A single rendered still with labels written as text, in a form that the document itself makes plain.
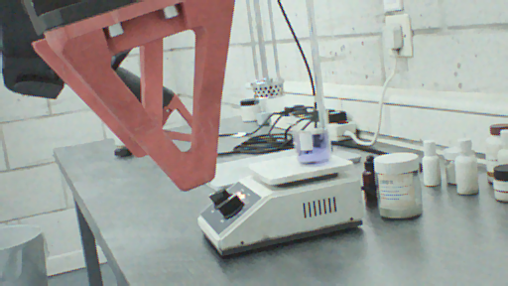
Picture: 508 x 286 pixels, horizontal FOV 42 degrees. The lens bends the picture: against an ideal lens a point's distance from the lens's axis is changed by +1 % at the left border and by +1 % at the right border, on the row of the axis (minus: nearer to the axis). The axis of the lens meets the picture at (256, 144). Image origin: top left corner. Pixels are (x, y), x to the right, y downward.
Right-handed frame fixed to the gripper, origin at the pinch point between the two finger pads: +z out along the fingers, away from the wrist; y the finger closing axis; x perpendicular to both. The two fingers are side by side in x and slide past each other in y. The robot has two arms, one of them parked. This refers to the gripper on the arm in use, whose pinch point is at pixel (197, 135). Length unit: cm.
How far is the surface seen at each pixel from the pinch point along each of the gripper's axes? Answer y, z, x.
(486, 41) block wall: 9, 37, -38
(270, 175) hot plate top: -9.8, 8.5, -0.4
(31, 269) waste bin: 142, 8, 70
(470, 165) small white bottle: -8.7, 34.6, -16.1
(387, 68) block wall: 41, 39, -33
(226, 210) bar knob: -9.0, 6.0, 6.3
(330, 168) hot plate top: -11.9, 14.4, -5.1
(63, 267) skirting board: 230, 32, 91
